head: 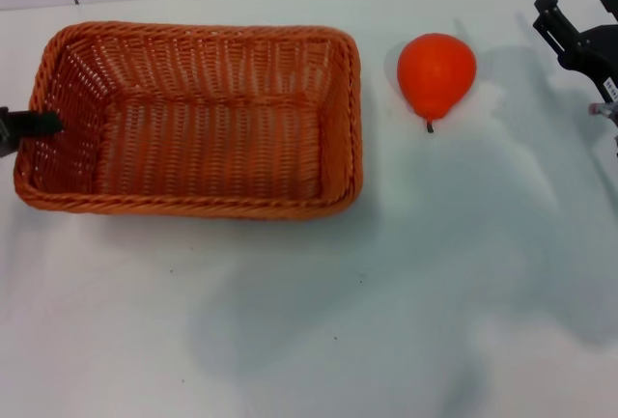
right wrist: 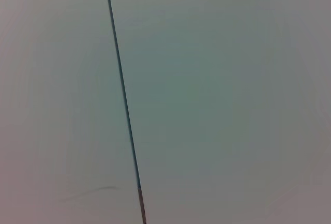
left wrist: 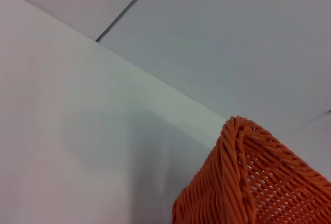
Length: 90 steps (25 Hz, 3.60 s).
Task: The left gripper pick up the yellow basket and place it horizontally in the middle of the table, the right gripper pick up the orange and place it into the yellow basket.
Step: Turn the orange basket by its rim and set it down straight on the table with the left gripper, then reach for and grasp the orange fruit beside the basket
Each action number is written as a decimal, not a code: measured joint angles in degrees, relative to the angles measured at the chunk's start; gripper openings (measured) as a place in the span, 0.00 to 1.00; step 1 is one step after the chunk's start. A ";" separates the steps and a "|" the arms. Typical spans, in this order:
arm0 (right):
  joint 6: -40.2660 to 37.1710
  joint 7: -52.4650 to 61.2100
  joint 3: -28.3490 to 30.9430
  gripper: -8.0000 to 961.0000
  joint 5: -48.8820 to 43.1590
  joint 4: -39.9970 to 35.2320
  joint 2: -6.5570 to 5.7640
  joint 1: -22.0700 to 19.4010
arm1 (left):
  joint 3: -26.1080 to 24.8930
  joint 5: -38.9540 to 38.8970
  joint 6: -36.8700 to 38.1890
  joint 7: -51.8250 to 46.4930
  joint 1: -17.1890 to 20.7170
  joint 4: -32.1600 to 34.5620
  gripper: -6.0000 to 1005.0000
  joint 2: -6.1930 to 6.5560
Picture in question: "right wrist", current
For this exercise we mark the thin blue wall seam strip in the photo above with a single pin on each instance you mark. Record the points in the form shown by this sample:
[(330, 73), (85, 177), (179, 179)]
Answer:
[(122, 79)]

